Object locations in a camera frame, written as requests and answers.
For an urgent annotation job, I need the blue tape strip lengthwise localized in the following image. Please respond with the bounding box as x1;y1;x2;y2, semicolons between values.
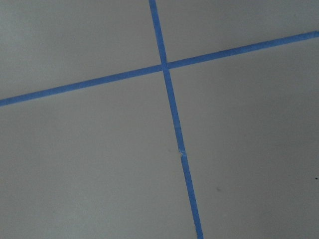
149;0;204;239

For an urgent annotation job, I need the blue tape strip crosswise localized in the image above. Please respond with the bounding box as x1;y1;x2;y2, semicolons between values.
0;31;319;107

